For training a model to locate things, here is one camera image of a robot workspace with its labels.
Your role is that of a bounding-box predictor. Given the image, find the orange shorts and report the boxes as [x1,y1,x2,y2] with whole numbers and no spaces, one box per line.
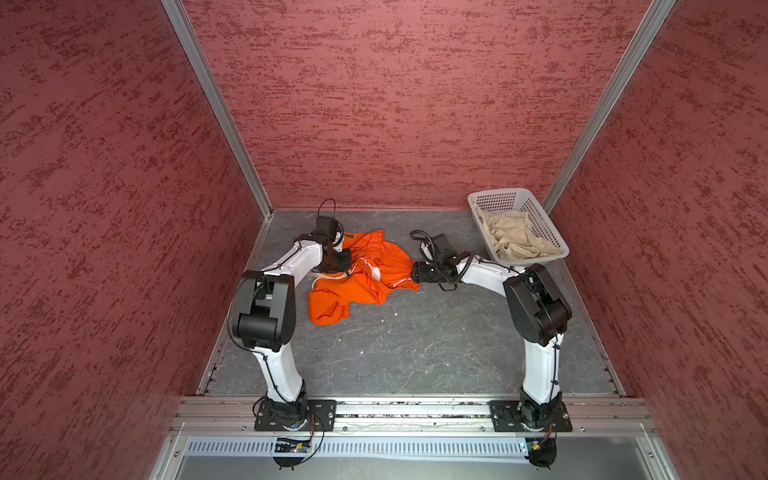
[308,229,420,326]

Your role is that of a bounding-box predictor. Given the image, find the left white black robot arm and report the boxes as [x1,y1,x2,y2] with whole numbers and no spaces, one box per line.
[227,215,351,430]

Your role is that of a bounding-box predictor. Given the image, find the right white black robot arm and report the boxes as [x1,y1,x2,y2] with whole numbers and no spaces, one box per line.
[409,230,572,433]

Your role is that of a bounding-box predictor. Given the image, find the beige shorts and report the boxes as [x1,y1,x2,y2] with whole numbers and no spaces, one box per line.
[475,207,560,261]

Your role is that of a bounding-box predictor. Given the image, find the white plastic laundry basket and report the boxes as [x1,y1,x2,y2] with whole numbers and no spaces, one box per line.
[467,188,570,267]

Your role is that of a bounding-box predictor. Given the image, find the left small circuit board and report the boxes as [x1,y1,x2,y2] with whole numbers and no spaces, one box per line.
[274,437,313,455]

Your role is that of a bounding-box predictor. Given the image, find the small circuit board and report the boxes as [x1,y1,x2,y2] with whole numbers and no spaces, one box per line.
[525,438,555,456]
[274,437,313,455]

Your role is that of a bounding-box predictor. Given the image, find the right small circuit board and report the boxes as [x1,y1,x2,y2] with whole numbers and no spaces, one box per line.
[525,438,555,456]

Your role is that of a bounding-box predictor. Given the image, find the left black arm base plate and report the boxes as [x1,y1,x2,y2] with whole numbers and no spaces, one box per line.
[253,399,338,433]

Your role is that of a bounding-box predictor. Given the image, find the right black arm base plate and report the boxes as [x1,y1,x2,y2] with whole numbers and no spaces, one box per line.
[488,400,573,434]

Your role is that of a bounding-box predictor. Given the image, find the left aluminium corner post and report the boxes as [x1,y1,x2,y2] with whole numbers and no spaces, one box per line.
[161,0,274,220]

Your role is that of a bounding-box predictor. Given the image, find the aluminium corner post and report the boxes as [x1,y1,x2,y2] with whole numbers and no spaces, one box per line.
[161,0,274,220]
[543,0,676,213]

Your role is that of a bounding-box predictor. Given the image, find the white slotted cable duct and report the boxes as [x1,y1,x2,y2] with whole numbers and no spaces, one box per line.
[185,436,528,461]

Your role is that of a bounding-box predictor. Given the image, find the aluminium front rail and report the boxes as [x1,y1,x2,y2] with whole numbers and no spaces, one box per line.
[170,395,658,437]

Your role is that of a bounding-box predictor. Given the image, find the right aluminium corner post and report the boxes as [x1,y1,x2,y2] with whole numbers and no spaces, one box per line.
[543,0,676,213]

